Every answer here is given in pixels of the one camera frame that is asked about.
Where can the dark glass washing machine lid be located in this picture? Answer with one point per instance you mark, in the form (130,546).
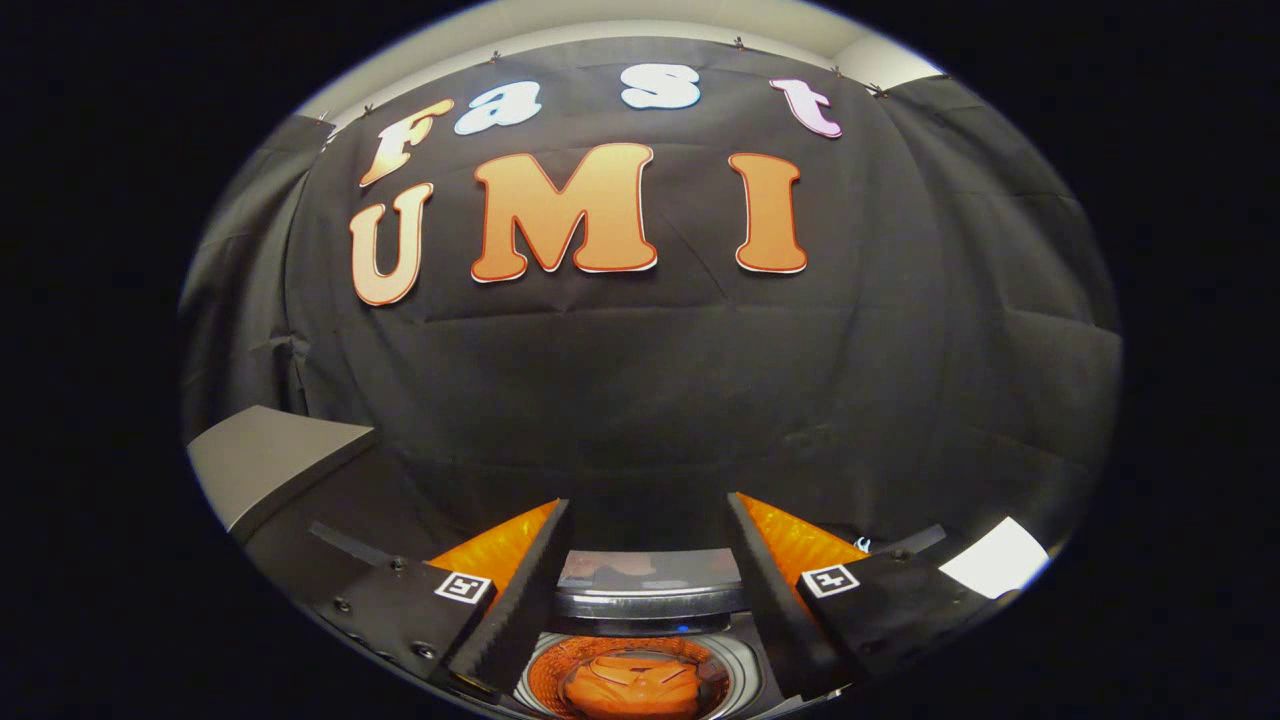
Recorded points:
(650,590)

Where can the grey cabinet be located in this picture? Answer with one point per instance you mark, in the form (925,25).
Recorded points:
(270,460)

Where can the grey washing machine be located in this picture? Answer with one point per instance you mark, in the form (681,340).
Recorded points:
(740,670)

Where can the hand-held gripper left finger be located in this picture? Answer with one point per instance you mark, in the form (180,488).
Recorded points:
(520,600)

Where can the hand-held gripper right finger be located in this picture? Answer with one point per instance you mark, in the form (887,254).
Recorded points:
(775,600)

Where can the orange polo shirt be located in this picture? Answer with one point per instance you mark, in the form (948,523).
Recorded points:
(630,690)

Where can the black backdrop cloth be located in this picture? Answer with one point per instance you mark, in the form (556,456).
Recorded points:
(700,400)

